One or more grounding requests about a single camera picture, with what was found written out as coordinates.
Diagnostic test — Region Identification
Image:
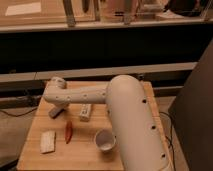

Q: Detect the white tube with cap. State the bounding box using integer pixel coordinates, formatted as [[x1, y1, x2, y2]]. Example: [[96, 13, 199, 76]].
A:
[[79, 104, 92, 122]]

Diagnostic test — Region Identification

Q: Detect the white paper sheet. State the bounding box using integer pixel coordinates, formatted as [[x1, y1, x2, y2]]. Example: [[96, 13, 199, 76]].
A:
[[5, 2, 41, 16]]

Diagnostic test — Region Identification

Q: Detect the white rectangular sponge block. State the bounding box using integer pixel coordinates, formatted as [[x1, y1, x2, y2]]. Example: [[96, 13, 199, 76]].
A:
[[40, 131, 56, 154]]

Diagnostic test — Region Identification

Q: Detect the grey rectangular eraser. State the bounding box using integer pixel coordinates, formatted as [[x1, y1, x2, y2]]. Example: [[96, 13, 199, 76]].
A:
[[49, 107, 64, 119]]

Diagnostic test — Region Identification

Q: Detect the small white cup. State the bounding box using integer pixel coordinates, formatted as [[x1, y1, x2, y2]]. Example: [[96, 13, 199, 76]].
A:
[[94, 129, 116, 153]]

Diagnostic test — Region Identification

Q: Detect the black cable on floor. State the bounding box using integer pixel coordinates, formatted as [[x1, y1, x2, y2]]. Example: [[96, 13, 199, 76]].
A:
[[0, 107, 38, 118]]

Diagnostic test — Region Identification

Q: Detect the black cable by table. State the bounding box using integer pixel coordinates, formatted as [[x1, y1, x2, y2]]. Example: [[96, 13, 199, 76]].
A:
[[159, 111, 177, 164]]

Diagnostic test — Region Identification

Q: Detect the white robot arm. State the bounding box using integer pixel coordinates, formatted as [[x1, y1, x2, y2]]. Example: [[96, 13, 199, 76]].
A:
[[43, 75, 174, 171]]

